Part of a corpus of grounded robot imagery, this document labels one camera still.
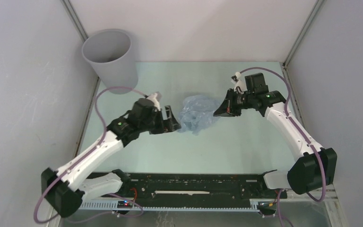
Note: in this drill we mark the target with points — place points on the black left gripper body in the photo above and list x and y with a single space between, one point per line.
156 121

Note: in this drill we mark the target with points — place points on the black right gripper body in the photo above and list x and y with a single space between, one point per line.
244 100

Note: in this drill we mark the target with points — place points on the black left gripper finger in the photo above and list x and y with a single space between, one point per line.
171 122
162 130

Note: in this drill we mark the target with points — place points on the blue translucent trash bag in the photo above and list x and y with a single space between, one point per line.
197 113

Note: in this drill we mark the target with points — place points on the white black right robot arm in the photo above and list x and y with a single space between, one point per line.
314 166

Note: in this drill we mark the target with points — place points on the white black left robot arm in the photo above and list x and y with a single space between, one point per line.
69 186

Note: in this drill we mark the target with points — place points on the grey plastic trash bin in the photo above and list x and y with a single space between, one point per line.
111 55

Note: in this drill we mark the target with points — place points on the small electronics board with leds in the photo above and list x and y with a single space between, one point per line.
124 204

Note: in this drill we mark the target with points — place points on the aluminium frame rail right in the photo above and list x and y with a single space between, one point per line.
291 54

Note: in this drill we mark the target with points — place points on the aluminium frame rail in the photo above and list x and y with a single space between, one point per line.
71 11
291 54

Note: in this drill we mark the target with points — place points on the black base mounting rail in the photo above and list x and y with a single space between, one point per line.
172 189

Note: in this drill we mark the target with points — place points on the white slotted cable duct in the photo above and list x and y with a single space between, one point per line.
109 205

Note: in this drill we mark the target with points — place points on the aluminium frame rail left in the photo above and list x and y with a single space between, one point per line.
71 11

